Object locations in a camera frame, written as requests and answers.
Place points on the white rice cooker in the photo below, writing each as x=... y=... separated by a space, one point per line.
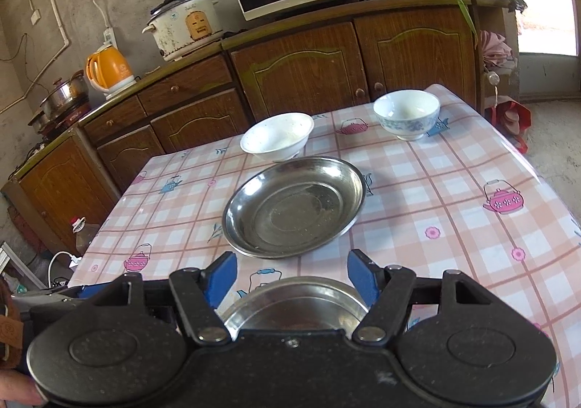
x=181 y=27

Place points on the steel cooking pot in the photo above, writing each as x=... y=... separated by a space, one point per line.
x=63 y=95

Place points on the small wooden stand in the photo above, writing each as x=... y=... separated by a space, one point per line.
x=488 y=18

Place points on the white charger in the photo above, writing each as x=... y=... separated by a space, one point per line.
x=75 y=260

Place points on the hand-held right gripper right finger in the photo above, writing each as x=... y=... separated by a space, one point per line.
x=361 y=276

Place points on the wooden cabinet with drawers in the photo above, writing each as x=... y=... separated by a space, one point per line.
x=181 y=90

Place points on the white speckled bowl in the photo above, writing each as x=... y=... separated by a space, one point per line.
x=277 y=135

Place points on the small stainless steel bowl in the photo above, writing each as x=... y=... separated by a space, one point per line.
x=295 y=303

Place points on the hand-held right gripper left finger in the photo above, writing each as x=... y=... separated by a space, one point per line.
x=222 y=281

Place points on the red bag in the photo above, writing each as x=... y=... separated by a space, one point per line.
x=508 y=117

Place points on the cooking oil bottle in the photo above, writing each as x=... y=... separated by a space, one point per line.
x=86 y=235

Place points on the white power strip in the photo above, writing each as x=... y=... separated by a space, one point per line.
x=109 y=37

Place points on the orange electric kettle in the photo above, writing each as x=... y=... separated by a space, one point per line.
x=111 y=70

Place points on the wooden two-door cabinet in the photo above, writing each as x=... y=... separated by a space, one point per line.
x=308 y=67

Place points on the white wall pipe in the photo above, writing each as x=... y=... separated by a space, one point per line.
x=56 y=4

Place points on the pink fabric bundle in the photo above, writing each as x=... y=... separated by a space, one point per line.
x=499 y=52

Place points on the wooden single-door cabinet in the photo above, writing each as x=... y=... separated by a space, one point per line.
x=63 y=190

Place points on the white wall switch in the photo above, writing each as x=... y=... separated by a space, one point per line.
x=35 y=17

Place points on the white bowl with blue pattern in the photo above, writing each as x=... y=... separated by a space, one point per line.
x=406 y=113

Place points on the person's left hand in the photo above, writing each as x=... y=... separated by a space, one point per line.
x=16 y=390

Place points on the pink checked tablecloth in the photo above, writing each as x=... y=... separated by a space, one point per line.
x=454 y=208

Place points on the red-trimmed induction cooker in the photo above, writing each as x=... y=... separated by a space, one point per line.
x=72 y=117

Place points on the stainless steel plate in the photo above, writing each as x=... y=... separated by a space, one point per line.
x=295 y=208

